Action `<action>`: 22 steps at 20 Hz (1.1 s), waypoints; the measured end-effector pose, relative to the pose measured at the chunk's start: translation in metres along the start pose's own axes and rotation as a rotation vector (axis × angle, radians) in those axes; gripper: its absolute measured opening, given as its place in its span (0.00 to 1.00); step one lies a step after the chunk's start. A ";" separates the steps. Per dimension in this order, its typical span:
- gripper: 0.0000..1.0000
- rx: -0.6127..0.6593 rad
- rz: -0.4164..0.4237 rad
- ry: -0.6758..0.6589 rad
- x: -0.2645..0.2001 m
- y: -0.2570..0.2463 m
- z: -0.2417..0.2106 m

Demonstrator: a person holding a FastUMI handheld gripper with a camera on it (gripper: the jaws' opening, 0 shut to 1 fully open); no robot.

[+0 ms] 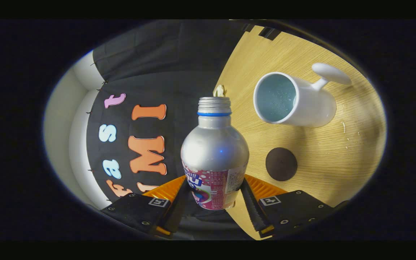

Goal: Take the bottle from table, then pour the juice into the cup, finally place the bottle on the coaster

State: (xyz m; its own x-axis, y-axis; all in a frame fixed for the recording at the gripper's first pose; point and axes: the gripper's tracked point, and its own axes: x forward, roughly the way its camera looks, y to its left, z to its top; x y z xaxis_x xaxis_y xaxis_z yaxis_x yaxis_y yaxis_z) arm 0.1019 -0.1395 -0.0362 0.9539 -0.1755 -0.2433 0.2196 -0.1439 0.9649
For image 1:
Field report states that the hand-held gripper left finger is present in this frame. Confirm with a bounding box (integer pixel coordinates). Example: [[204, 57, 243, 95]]
[[101, 176, 190, 239]]

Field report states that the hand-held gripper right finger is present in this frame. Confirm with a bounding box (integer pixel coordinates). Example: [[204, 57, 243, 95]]
[[240, 174, 349, 239]]

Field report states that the dark brown round coaster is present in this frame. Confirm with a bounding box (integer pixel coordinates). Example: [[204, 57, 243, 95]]
[[265, 147, 298, 182]]

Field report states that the silver juice bottle pink label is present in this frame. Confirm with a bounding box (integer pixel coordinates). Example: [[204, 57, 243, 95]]
[[180, 97, 250, 211]]

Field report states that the white cup blue inside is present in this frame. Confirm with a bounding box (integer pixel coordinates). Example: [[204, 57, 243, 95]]
[[253, 63, 352, 127]]

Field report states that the wooden table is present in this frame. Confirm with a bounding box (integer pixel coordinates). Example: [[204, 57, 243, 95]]
[[213, 25, 387, 241]]

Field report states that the black backdrop cloth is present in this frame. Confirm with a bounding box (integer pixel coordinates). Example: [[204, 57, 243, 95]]
[[85, 20, 255, 239]]

